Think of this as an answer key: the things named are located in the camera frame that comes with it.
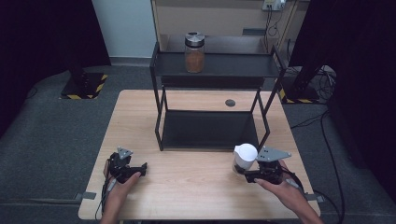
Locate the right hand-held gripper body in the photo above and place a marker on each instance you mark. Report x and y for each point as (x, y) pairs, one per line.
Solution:
(270, 169)

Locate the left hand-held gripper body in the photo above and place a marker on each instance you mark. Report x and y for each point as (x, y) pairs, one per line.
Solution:
(120, 165)

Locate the white plastic cup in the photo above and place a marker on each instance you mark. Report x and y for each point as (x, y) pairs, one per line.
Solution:
(245, 155)

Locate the black metal shelf rack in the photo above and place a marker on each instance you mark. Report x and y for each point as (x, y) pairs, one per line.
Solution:
(218, 67)

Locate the glass spice jar metal lid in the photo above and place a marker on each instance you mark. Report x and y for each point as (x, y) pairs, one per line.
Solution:
(194, 53)

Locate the person's left hand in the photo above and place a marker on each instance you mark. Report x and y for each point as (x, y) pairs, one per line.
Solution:
(120, 189)

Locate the person's right hand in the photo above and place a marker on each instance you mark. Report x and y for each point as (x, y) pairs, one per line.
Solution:
(288, 189)

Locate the grey tape strip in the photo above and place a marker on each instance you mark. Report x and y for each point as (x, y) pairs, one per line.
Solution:
(85, 195)
(316, 198)

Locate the round grey table grommet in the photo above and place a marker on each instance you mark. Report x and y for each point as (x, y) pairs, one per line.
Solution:
(230, 103)

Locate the black stand base hazard stripes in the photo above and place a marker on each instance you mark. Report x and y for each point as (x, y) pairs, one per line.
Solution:
(82, 87)
(300, 91)

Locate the black curtain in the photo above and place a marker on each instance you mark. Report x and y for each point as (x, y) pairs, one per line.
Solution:
(37, 46)
(364, 62)

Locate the white wall socket box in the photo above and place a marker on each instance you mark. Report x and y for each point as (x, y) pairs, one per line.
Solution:
(274, 4)

